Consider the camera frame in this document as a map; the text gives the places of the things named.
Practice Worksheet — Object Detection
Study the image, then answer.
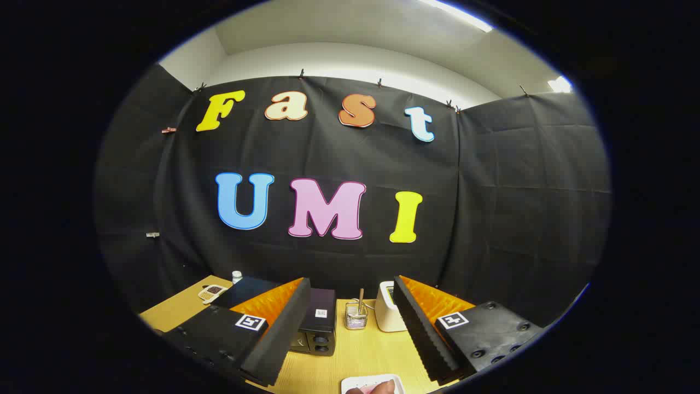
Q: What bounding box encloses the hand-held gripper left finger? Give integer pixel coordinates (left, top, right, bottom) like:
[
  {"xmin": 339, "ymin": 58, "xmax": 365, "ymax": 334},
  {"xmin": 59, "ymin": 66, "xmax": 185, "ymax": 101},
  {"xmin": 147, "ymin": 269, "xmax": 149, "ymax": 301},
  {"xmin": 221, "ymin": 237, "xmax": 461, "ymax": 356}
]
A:
[{"xmin": 164, "ymin": 277, "xmax": 311, "ymax": 387}]

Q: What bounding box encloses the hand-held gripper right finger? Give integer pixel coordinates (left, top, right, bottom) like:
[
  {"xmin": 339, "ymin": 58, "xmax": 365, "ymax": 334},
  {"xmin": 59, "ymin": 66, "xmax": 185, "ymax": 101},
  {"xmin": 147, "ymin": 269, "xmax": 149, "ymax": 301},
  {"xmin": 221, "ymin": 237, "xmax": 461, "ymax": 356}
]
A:
[{"xmin": 393, "ymin": 275, "xmax": 545, "ymax": 385}]

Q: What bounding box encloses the black toaster oven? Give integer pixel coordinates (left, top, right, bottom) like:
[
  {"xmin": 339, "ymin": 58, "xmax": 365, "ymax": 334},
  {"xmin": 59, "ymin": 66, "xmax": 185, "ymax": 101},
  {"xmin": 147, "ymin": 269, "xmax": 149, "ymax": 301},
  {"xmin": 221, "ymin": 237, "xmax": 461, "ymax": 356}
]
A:
[{"xmin": 211, "ymin": 276, "xmax": 337, "ymax": 357}]

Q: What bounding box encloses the white square plate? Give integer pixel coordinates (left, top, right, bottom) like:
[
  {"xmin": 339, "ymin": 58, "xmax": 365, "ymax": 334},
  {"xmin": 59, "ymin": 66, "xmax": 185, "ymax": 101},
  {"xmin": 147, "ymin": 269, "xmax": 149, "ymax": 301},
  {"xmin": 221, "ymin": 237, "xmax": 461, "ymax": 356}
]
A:
[{"xmin": 341, "ymin": 374, "xmax": 406, "ymax": 394}]

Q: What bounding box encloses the cream white toaster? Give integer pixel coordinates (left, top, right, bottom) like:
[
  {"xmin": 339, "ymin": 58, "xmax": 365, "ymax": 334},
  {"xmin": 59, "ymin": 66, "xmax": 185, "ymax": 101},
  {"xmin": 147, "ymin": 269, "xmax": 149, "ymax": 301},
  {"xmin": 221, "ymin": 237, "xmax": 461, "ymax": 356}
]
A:
[{"xmin": 375, "ymin": 281, "xmax": 408, "ymax": 333}]

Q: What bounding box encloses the row of black clips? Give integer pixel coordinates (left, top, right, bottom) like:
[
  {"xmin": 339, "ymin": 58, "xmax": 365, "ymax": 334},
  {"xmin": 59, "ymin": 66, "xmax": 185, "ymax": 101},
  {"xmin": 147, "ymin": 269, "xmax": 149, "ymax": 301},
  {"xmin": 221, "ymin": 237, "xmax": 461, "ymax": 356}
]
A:
[{"xmin": 194, "ymin": 68, "xmax": 531, "ymax": 113}]

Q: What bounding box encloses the wire mesh utensil holder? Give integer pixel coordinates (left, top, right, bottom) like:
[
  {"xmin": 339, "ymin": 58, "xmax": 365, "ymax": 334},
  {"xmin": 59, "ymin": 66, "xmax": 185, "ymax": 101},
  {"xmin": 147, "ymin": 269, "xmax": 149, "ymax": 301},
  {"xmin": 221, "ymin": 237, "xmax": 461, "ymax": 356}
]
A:
[{"xmin": 345, "ymin": 301, "xmax": 369, "ymax": 331}]

